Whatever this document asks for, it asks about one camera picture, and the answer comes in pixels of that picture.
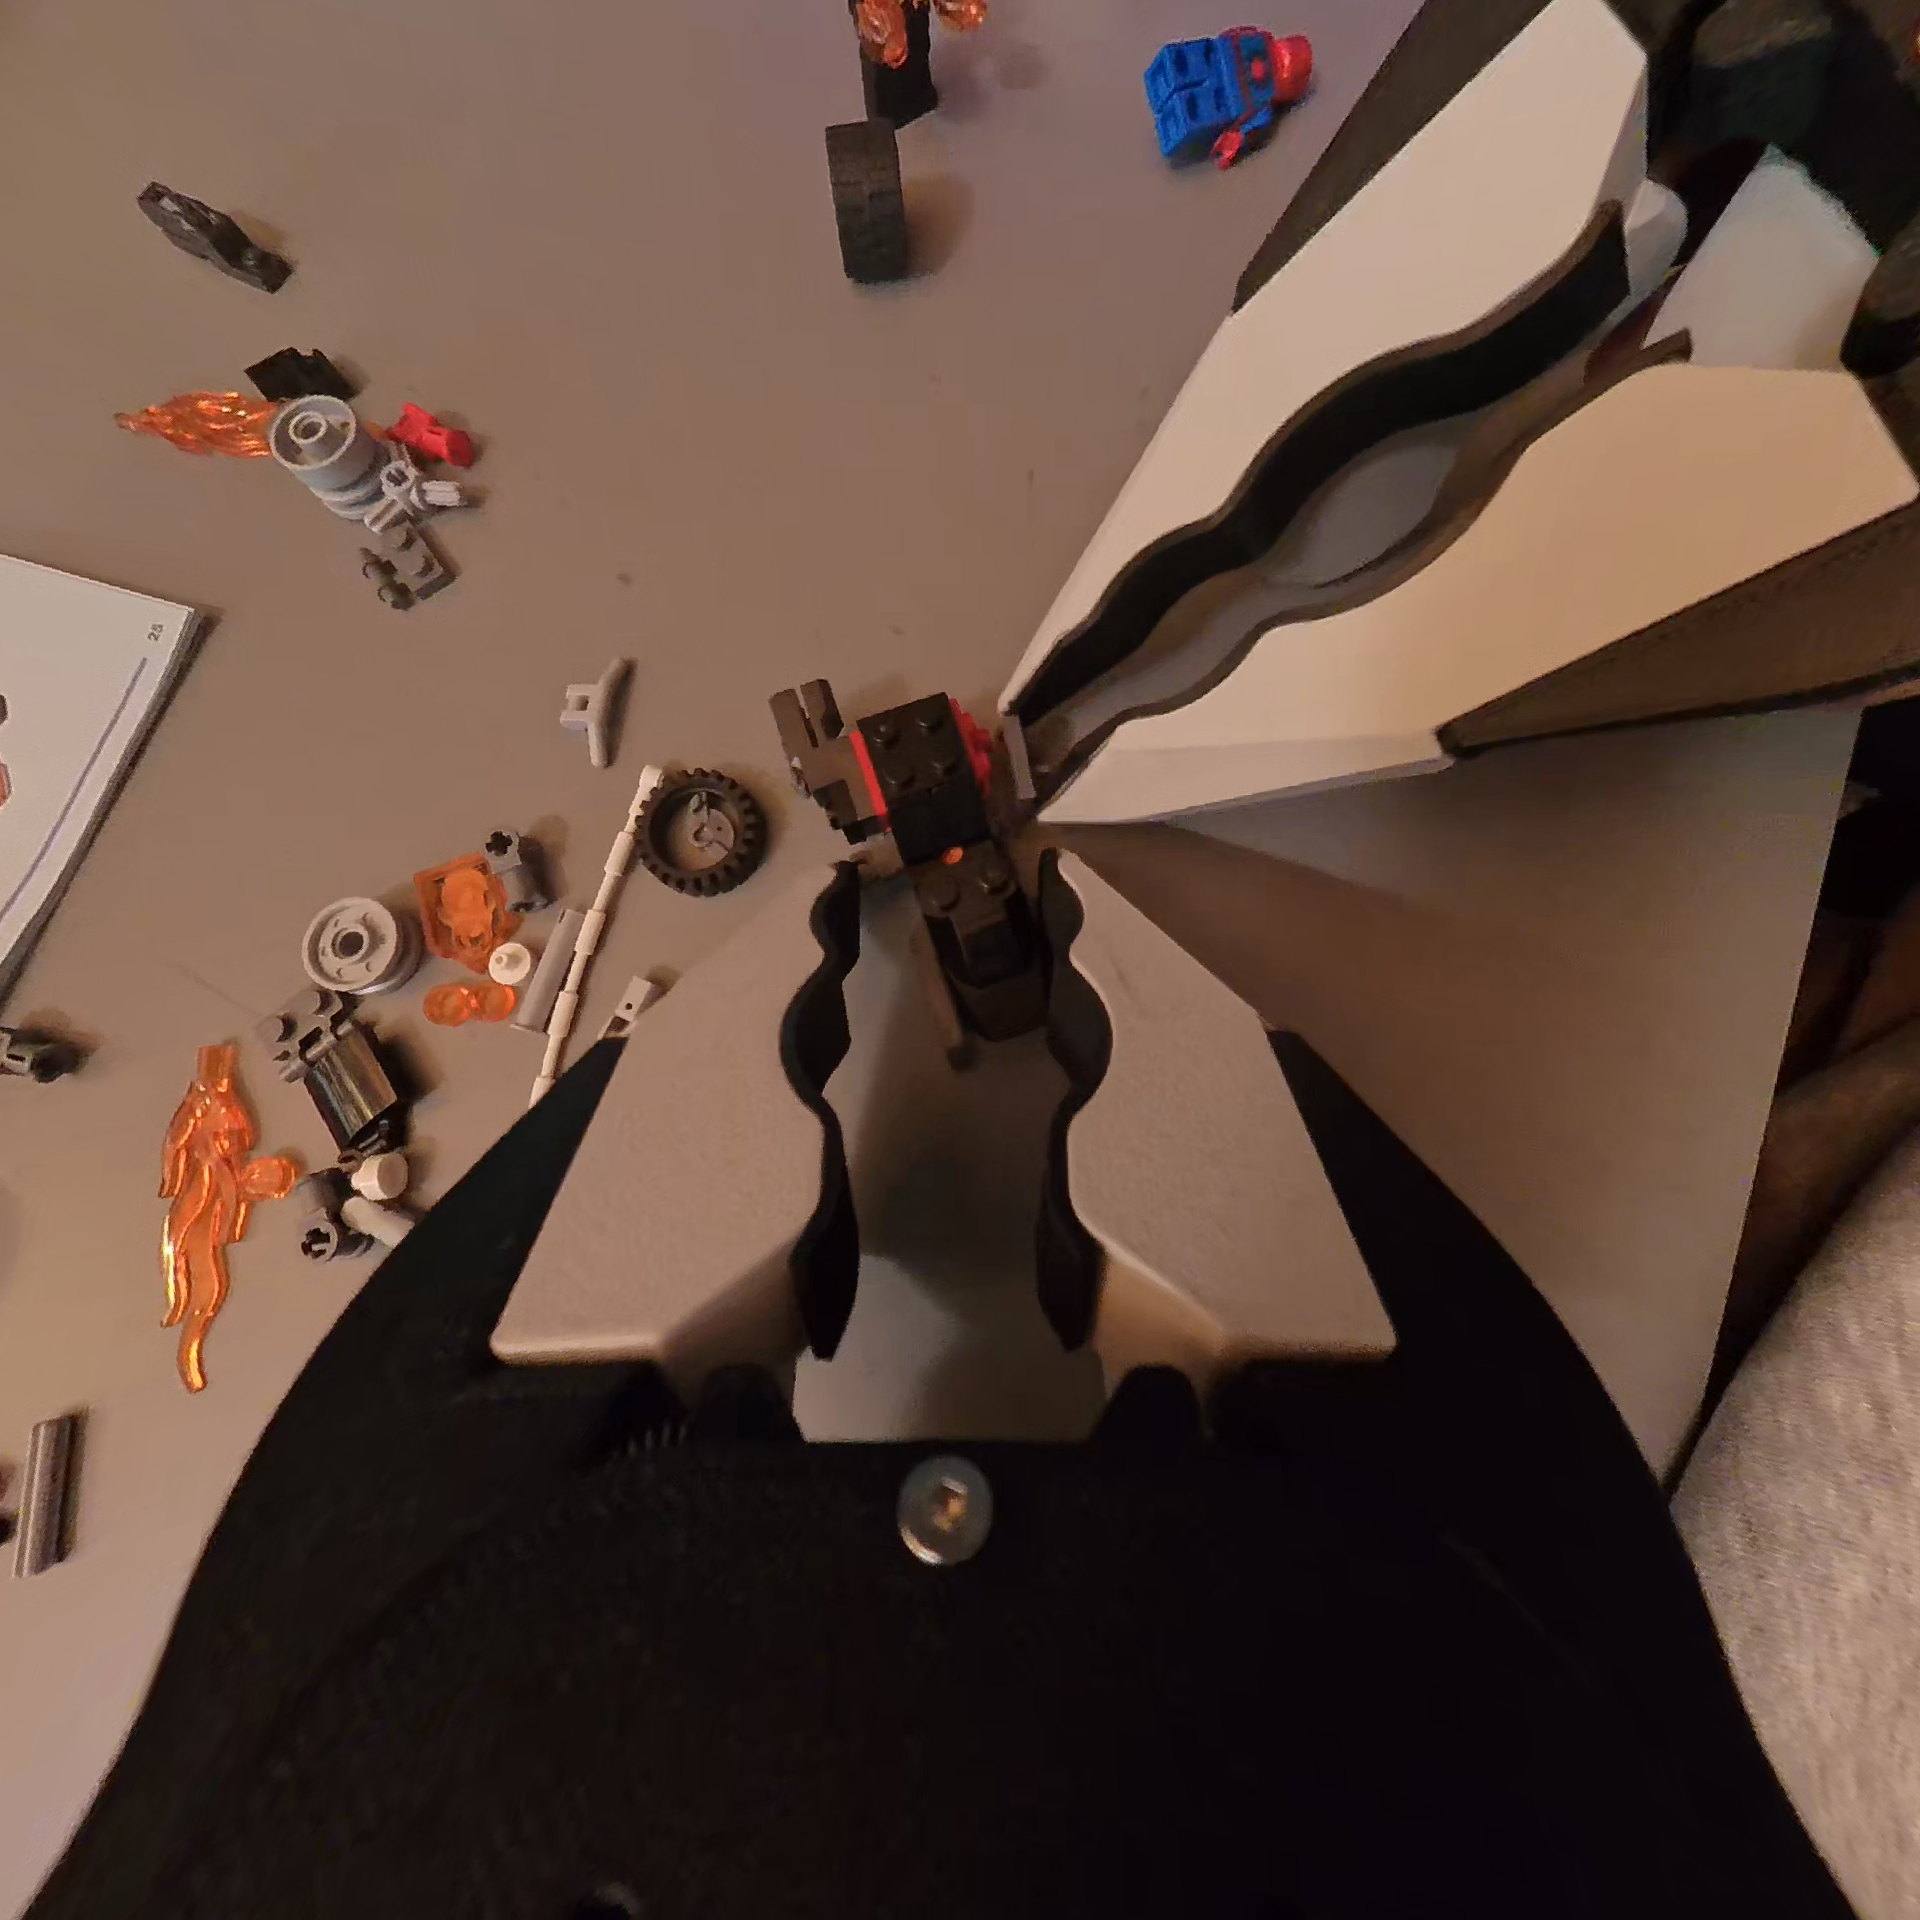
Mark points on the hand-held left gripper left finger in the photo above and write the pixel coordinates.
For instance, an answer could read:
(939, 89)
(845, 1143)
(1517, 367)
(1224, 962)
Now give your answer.
(675, 1169)

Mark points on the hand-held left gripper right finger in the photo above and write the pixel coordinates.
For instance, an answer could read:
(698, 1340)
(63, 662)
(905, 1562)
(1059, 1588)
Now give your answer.
(1216, 1186)

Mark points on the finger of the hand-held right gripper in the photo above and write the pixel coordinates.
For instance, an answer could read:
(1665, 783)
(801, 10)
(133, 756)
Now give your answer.
(1622, 555)
(1395, 300)

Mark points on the black and red lego assembly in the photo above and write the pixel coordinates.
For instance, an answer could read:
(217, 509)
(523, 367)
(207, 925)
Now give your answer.
(924, 766)

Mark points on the grey lego bar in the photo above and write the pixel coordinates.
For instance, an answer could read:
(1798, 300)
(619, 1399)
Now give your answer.
(548, 967)

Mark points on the blue and red lego minifigure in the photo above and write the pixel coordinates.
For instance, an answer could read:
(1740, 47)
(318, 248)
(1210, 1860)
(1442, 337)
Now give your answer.
(1210, 89)

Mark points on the small black treaded lego tyre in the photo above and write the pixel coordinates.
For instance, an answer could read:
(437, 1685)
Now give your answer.
(662, 848)

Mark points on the black rubber lego tyre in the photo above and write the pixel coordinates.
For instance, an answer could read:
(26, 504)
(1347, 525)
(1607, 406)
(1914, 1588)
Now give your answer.
(867, 204)

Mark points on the lego instruction booklet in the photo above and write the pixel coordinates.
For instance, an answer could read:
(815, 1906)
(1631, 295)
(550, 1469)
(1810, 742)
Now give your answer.
(78, 719)

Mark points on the red lego piece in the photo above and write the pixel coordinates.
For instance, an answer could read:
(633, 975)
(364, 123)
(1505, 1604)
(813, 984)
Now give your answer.
(437, 434)

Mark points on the grey lego wheel hub stack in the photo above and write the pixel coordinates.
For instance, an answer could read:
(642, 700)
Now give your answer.
(326, 450)

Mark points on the black angular lego piece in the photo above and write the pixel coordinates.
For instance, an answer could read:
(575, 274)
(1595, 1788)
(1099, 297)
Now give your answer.
(302, 374)

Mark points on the black elongated lego piece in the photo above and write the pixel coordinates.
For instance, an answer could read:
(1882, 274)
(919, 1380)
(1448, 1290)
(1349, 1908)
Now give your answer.
(217, 237)

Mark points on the orange transparent round stud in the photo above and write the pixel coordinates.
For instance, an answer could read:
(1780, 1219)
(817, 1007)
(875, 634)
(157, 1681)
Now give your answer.
(493, 997)
(268, 1172)
(447, 1002)

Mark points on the white round stud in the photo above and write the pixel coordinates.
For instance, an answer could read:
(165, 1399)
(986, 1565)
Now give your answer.
(512, 963)

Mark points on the white cylinder piece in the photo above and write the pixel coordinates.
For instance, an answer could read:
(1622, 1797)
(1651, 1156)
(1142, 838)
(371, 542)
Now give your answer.
(384, 1172)

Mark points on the light grey cylinder piece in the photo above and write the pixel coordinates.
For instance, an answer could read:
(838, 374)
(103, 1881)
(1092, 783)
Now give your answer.
(384, 1222)

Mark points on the dark chrome engine cylinder piece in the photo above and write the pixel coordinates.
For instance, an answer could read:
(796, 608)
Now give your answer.
(354, 1088)

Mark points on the orange transparent shield piece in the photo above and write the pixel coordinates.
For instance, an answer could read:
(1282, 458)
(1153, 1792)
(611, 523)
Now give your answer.
(466, 909)

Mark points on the dark grey pin connector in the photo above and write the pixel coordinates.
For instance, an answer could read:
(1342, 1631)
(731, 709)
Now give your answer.
(522, 869)

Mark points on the dark grey axle connector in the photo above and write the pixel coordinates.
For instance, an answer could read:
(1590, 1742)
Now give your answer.
(318, 1222)

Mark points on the large orange transparent flame piece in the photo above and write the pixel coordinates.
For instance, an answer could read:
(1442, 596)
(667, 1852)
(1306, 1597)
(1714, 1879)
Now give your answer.
(204, 1214)

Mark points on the dark grey pin piece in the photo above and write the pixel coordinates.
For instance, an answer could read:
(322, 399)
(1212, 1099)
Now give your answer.
(30, 1051)

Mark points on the dark grey clip plate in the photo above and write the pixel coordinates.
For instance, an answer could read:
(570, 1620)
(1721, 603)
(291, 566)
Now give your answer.
(411, 569)

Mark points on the person's grey trouser leg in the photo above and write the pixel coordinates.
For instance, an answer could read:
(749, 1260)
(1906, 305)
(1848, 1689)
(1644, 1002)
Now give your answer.
(1818, 1500)

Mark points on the grey ridged bar piece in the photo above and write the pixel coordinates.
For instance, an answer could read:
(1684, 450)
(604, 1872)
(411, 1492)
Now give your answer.
(43, 1492)

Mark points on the light grey cross connector piece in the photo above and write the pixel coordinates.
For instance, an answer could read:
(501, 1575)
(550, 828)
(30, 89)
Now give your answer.
(411, 494)

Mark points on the small orange transparent flame piece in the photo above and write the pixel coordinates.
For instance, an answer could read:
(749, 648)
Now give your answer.
(194, 421)

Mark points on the small light grey bracket piece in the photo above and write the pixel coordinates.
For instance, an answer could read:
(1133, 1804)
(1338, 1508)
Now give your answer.
(633, 1002)

